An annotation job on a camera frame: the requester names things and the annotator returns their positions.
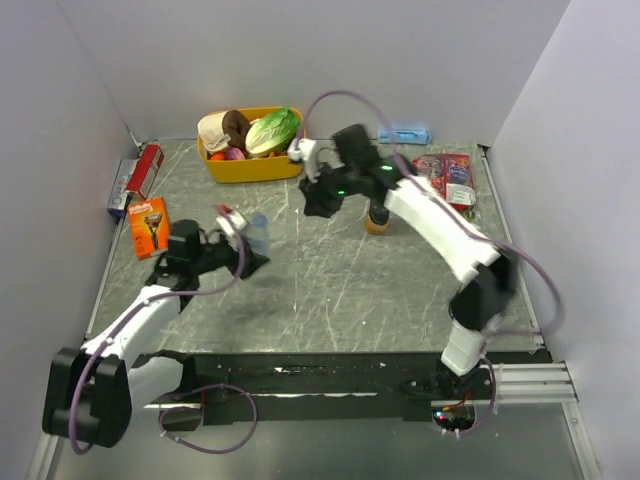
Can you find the clear blue water bottle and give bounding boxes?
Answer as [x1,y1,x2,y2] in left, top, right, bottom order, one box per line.
[246,212,269,257]

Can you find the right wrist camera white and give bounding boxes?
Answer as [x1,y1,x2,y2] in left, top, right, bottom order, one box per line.
[287,138,321,183]

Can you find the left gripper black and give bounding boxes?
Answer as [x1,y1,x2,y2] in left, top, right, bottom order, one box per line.
[191,235,270,280]

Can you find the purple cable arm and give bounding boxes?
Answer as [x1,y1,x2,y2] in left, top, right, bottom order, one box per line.
[294,90,565,436]
[68,203,259,455]

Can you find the plush cabbage toy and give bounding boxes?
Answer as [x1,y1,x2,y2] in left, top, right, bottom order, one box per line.
[245,107,301,157]

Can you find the brown beige plush toy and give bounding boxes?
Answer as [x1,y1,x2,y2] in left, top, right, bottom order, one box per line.
[197,110,251,154]

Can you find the red box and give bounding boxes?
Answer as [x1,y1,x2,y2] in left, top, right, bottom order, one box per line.
[126,144,164,201]

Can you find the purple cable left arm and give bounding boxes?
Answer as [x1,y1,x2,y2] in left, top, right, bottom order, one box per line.
[68,203,259,455]

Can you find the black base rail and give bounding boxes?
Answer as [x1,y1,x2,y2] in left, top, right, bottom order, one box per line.
[143,348,555,426]

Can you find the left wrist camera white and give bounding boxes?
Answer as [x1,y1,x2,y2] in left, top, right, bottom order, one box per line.
[216,204,249,240]

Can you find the orange razor box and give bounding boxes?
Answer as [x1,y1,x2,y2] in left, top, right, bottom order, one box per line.
[128,196,170,260]

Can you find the red snack bag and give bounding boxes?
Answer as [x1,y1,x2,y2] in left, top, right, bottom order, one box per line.
[412,153,476,212]

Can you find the blue tissue pack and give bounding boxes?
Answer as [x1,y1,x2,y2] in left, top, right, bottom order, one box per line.
[377,128,432,145]

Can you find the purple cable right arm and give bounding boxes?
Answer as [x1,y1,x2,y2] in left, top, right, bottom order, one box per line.
[294,90,565,436]

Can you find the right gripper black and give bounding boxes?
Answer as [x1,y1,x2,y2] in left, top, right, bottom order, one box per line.
[298,160,360,221]

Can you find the aluminium frame rail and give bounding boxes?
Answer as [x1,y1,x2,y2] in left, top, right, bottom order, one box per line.
[495,363,578,404]

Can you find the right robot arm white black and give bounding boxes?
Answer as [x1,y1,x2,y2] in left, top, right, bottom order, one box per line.
[287,124,517,399]

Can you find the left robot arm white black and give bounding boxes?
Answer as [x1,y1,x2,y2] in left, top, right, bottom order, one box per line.
[42,211,269,455]

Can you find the yellow plastic basket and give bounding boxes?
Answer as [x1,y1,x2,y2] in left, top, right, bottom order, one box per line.
[197,136,302,184]

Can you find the orange drink bottle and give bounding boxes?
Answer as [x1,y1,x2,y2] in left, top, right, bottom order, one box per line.
[365,200,390,235]

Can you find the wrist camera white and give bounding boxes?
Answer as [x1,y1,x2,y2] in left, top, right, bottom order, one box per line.
[216,204,249,240]
[287,138,321,183]

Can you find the purple grey box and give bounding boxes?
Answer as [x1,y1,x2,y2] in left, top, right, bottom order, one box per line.
[106,159,137,219]

